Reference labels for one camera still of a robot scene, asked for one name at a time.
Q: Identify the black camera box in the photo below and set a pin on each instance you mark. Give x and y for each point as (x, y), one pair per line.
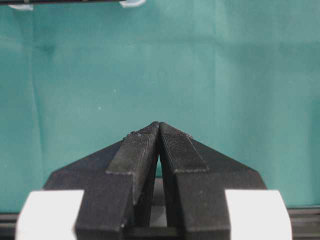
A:
(38, 2)

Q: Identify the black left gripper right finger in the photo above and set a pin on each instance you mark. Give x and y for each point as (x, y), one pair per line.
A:
(195, 178)

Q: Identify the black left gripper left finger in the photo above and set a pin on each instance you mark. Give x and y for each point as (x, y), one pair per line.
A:
(118, 184)

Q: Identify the green table cloth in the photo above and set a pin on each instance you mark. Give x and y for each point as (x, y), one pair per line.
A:
(240, 76)

